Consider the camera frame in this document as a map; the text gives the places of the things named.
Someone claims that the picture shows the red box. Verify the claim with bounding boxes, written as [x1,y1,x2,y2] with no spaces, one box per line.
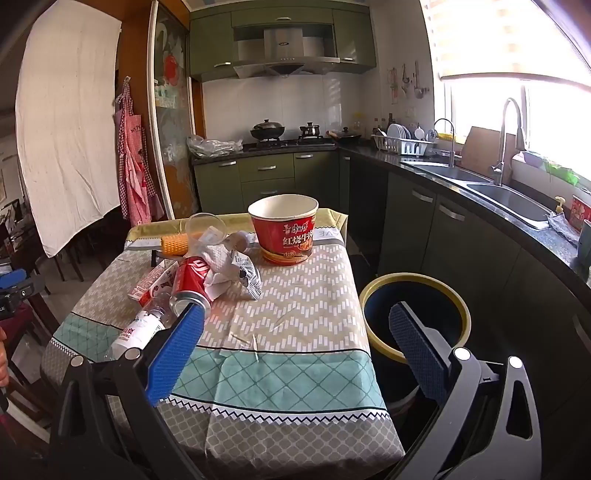
[571,195,591,232]

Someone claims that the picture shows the dark wooden chair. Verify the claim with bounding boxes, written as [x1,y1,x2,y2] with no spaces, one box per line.
[44,240,88,283]

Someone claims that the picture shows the gas stove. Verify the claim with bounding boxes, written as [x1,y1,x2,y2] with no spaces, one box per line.
[242,137,336,152]

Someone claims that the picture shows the black wok with lid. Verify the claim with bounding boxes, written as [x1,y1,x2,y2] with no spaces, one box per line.
[250,119,286,141]

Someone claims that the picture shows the dark stone countertop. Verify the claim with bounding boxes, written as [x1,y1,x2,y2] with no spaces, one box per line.
[191,141,591,301]

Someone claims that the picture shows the grey cloth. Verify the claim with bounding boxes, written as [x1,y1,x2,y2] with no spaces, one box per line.
[547,213,580,245]

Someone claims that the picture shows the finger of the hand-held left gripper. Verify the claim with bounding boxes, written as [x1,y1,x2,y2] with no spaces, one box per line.
[0,269,27,291]

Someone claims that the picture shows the green lower cabinets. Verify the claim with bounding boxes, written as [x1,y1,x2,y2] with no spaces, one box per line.
[193,150,591,480]

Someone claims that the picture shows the green plastic packet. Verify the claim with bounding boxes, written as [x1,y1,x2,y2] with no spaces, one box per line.
[545,157,580,185]

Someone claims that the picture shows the orange honeycomb textured object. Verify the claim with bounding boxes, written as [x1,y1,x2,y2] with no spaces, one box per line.
[161,234,192,257]

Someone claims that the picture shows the window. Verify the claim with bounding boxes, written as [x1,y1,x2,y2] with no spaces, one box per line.
[443,76,591,190]

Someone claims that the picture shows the tall steel faucet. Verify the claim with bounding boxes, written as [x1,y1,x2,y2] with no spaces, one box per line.
[490,97,527,186]

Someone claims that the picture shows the black and white printed wrapper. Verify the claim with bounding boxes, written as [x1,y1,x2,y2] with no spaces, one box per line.
[229,249,263,302]

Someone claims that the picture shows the clear plastic water bottle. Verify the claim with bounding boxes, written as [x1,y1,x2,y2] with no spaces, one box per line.
[104,300,178,363]

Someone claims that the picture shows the red checked apron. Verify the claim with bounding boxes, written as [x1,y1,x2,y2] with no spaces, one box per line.
[114,76,158,221]

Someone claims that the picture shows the glass sliding door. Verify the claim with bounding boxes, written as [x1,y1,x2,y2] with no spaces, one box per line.
[148,0,199,220]

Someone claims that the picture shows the small steel faucet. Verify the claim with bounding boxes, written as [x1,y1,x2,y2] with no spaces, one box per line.
[433,118,458,168]

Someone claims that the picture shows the clear plastic cup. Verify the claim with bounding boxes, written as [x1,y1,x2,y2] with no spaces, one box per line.
[185,213,228,252]

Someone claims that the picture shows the blue bin with yellow rim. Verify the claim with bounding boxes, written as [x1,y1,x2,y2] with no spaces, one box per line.
[359,273,472,418]

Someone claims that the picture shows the hanging kitchen utensils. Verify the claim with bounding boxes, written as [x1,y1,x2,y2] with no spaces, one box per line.
[399,60,428,100]

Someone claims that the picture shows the window blind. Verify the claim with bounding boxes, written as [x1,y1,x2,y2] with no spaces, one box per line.
[420,0,591,84]

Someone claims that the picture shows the white paper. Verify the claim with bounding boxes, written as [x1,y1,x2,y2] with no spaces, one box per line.
[199,242,241,303]

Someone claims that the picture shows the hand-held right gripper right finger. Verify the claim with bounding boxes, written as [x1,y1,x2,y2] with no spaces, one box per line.
[388,301,543,480]

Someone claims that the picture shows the white hanging sheet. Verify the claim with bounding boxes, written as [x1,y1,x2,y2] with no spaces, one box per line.
[15,0,123,258]

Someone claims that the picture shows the steel double sink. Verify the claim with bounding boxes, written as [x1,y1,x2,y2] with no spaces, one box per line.
[401,159,555,229]

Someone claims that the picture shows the red soda can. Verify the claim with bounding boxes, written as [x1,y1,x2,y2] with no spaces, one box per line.
[169,257,214,319]

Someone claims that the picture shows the white dish rack with plates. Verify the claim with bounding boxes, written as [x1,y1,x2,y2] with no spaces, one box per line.
[372,122,437,156]

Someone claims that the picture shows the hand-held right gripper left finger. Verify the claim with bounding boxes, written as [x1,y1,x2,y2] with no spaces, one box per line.
[48,302,208,480]

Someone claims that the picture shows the seasoning bottles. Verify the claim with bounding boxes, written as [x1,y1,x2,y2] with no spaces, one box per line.
[351,113,393,137]

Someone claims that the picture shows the red instant noodle cup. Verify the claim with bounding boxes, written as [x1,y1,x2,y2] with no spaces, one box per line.
[248,194,320,267]

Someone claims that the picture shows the red and white carton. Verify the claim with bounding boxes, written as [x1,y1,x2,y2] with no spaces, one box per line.
[129,263,181,301]

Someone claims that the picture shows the clear plastic bag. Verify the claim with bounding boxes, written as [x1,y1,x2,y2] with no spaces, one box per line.
[187,135,244,160]

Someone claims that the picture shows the steel range hood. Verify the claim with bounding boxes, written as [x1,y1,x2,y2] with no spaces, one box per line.
[233,25,340,80]

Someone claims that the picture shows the wooden cutting board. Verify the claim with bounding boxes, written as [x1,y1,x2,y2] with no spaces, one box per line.
[461,126,520,183]

